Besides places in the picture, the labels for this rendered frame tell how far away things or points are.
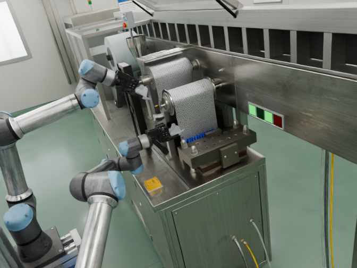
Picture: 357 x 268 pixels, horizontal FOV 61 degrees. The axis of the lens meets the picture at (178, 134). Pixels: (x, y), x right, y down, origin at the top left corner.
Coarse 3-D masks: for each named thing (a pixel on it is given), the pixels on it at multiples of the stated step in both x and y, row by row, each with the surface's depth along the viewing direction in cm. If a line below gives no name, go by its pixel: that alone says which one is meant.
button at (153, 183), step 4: (148, 180) 158; (152, 180) 157; (156, 180) 157; (144, 184) 158; (148, 184) 155; (152, 184) 154; (156, 184) 154; (160, 184) 155; (148, 188) 152; (152, 188) 153
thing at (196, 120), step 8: (208, 104) 166; (184, 112) 162; (192, 112) 164; (200, 112) 166; (208, 112) 168; (184, 120) 163; (192, 120) 165; (200, 120) 168; (208, 120) 170; (216, 120) 172; (184, 128) 165; (192, 128) 167; (200, 128) 169; (208, 128) 172; (216, 128) 174; (184, 136) 167; (192, 136) 169
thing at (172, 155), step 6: (162, 108) 169; (162, 114) 166; (168, 114) 166; (168, 120) 167; (168, 126) 169; (168, 144) 174; (174, 144) 175; (168, 150) 178; (174, 150) 177; (168, 156) 179; (174, 156) 178
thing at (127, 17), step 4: (124, 12) 187; (128, 12) 188; (124, 16) 189; (128, 16) 188; (132, 16) 190; (124, 20) 191; (128, 20) 189; (132, 20) 191; (124, 24) 190; (128, 24) 190; (132, 24) 191; (124, 28) 195; (128, 28) 192
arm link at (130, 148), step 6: (132, 138) 155; (138, 138) 154; (120, 144) 152; (126, 144) 151; (132, 144) 152; (138, 144) 153; (120, 150) 152; (126, 150) 151; (132, 150) 152; (138, 150) 155; (126, 156) 155; (132, 156) 154
